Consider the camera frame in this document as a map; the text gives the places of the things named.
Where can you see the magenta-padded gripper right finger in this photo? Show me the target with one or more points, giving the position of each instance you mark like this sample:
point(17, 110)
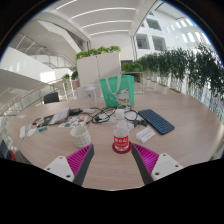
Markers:
point(166, 166)

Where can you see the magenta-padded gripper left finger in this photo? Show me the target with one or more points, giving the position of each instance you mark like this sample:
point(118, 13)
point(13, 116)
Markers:
point(56, 166)

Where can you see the clear water bottle red label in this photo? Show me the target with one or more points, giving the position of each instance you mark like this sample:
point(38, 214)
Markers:
point(121, 141)

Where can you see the white grid-pattern mug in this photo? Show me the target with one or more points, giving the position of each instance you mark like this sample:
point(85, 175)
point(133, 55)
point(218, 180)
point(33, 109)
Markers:
point(80, 137)

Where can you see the small white card box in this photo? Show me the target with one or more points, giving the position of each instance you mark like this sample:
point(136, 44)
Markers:
point(145, 134)

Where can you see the small teal stick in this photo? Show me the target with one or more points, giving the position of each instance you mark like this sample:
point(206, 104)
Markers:
point(42, 128)

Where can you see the white computer mouse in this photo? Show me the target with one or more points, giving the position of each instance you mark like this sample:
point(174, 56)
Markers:
point(31, 132)

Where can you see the dark blue keyboard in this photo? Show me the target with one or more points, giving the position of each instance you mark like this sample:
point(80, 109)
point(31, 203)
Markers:
point(156, 121)

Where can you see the colourful sticker sheet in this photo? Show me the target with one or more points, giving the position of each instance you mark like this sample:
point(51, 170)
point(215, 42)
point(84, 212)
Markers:
point(75, 122)

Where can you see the white charger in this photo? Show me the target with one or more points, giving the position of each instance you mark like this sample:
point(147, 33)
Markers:
point(22, 132)

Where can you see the white notebook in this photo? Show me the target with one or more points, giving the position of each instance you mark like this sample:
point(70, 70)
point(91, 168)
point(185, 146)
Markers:
point(60, 116)

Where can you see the black chair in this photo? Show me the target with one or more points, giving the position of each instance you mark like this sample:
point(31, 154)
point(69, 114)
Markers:
point(51, 98)

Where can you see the green tote bag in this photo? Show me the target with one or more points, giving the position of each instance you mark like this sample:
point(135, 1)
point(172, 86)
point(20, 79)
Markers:
point(110, 90)

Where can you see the row of green trees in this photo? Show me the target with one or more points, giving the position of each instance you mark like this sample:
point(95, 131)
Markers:
point(186, 70)

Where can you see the white planter cabinet with greenery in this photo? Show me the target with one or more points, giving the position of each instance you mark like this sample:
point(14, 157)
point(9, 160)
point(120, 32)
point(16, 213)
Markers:
point(96, 70)

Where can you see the low planter with green plants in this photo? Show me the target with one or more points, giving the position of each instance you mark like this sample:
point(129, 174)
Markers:
point(131, 66)

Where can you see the white staircase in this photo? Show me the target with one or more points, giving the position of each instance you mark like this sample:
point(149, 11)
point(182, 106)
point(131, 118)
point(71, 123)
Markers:
point(50, 43)

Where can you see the ceiling light strips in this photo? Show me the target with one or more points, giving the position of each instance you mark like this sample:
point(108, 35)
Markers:
point(103, 12)

